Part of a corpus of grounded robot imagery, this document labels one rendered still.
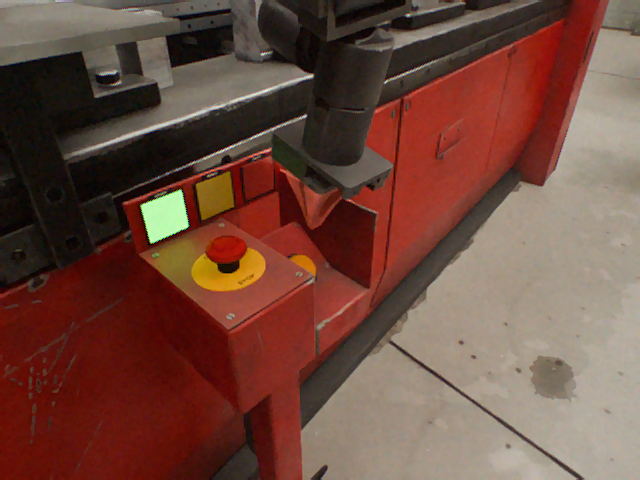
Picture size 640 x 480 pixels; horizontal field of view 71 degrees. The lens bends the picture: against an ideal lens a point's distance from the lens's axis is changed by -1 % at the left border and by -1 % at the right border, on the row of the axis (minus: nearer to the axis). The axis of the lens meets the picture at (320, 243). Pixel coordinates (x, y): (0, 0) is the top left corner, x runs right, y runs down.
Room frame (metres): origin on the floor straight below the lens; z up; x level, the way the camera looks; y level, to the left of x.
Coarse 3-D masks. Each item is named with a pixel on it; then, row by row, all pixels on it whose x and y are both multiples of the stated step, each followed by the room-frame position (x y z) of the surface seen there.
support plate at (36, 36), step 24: (0, 0) 0.50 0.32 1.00; (24, 0) 0.50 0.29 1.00; (48, 0) 0.50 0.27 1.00; (0, 24) 0.35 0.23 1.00; (24, 24) 0.35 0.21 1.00; (48, 24) 0.35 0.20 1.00; (72, 24) 0.35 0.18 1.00; (96, 24) 0.35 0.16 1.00; (120, 24) 0.35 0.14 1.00; (144, 24) 0.35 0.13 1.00; (168, 24) 0.37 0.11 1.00; (0, 48) 0.27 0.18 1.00; (24, 48) 0.28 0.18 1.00; (48, 48) 0.30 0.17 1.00; (72, 48) 0.31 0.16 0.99; (96, 48) 0.32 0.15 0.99
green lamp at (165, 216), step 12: (180, 192) 0.42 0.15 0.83; (144, 204) 0.39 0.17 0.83; (156, 204) 0.40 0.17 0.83; (168, 204) 0.40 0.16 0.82; (180, 204) 0.41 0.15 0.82; (144, 216) 0.39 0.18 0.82; (156, 216) 0.39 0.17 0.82; (168, 216) 0.40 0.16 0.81; (180, 216) 0.41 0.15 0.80; (156, 228) 0.39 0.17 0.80; (168, 228) 0.40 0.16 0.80; (180, 228) 0.41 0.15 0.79; (156, 240) 0.39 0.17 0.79
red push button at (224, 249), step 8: (216, 240) 0.36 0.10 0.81; (224, 240) 0.36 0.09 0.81; (232, 240) 0.36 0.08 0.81; (240, 240) 0.36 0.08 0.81; (208, 248) 0.35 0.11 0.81; (216, 248) 0.35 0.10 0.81; (224, 248) 0.35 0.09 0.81; (232, 248) 0.35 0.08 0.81; (240, 248) 0.35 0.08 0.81; (208, 256) 0.34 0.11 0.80; (216, 256) 0.34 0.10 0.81; (224, 256) 0.34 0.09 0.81; (232, 256) 0.34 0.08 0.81; (240, 256) 0.34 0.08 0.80; (224, 264) 0.34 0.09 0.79; (232, 264) 0.35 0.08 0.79; (224, 272) 0.34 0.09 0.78; (232, 272) 0.35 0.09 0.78
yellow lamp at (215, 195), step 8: (216, 176) 0.45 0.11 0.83; (224, 176) 0.46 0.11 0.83; (200, 184) 0.43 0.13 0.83; (208, 184) 0.44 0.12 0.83; (216, 184) 0.45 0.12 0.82; (224, 184) 0.45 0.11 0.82; (200, 192) 0.43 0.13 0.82; (208, 192) 0.44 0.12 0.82; (216, 192) 0.45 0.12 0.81; (224, 192) 0.45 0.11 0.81; (232, 192) 0.46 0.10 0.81; (200, 200) 0.43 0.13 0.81; (208, 200) 0.44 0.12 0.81; (216, 200) 0.45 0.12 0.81; (224, 200) 0.45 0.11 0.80; (232, 200) 0.46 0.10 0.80; (200, 208) 0.43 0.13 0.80; (208, 208) 0.44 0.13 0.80; (216, 208) 0.44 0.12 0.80; (224, 208) 0.45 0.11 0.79; (208, 216) 0.44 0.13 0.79
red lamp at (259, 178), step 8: (264, 160) 0.50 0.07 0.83; (272, 160) 0.51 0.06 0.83; (248, 168) 0.48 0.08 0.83; (256, 168) 0.49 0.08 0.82; (264, 168) 0.50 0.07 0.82; (272, 168) 0.50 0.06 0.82; (248, 176) 0.48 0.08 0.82; (256, 176) 0.49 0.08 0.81; (264, 176) 0.50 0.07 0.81; (272, 176) 0.50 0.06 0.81; (248, 184) 0.48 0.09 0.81; (256, 184) 0.49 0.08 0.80; (264, 184) 0.50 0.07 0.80; (272, 184) 0.50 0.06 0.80; (248, 192) 0.48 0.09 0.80; (256, 192) 0.49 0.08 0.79; (264, 192) 0.49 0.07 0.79
